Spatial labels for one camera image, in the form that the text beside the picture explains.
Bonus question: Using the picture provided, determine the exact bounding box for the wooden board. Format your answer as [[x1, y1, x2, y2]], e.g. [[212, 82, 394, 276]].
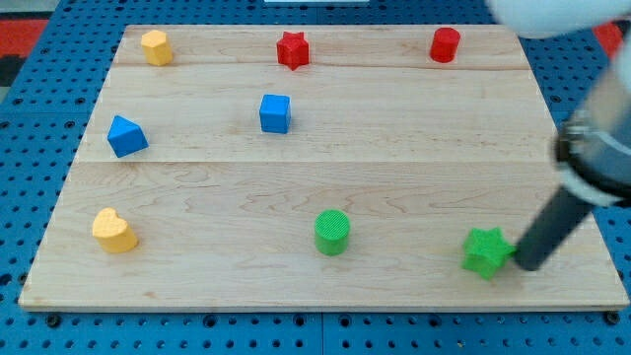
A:
[[19, 25, 629, 313]]

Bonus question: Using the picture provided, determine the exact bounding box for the red star block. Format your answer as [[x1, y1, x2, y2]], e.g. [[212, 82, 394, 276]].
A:
[[276, 32, 311, 71]]

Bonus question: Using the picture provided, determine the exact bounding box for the yellow heart block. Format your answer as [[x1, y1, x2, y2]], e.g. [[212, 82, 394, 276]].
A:
[[92, 207, 139, 253]]

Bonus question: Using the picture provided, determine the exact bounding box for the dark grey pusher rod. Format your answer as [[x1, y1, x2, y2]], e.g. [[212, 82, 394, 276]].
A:
[[514, 187, 595, 271]]

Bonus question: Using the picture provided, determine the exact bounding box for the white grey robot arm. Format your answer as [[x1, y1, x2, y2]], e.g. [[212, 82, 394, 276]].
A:
[[487, 0, 630, 206]]

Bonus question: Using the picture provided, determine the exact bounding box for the green star block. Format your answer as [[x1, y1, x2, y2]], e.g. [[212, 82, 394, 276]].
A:
[[461, 228, 516, 280]]

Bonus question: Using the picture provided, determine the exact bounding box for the blue triangle block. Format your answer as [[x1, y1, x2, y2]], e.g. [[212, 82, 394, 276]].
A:
[[107, 115, 149, 158]]

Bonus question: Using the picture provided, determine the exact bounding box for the green cylinder block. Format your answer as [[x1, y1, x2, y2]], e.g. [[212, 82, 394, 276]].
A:
[[315, 209, 350, 256]]

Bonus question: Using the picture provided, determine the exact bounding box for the red cylinder block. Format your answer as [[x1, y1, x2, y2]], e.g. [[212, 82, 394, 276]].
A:
[[430, 27, 460, 63]]

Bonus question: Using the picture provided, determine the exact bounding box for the blue cube block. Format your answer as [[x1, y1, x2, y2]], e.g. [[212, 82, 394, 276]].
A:
[[259, 94, 291, 134]]

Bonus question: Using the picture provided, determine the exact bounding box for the yellow hexagon block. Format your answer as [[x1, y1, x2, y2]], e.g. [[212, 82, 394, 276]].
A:
[[141, 30, 174, 66]]

